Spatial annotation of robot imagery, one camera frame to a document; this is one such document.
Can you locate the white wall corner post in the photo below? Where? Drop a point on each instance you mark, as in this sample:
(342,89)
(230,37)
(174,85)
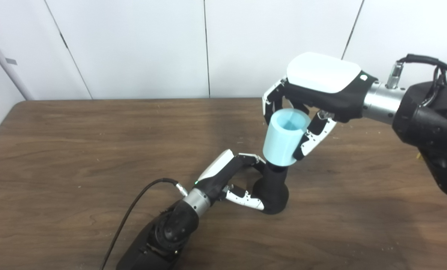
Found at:
(7,63)

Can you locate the black wall panel hinge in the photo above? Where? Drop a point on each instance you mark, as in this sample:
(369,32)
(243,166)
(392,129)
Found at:
(63,39)

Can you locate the black and white right hand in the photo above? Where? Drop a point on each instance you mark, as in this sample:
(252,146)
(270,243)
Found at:
(324,75)

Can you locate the black funnel-shaped nozzle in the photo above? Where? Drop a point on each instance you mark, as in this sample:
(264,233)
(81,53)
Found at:
(274,191)

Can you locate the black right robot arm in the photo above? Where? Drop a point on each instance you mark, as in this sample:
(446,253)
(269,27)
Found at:
(433,123)

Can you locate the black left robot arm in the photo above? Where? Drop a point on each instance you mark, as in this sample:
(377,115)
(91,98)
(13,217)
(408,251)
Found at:
(170,232)

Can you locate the small grey wall tag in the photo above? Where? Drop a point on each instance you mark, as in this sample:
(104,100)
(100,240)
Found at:
(11,61)

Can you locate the black and white left hand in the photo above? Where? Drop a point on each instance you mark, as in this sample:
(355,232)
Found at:
(217,176)

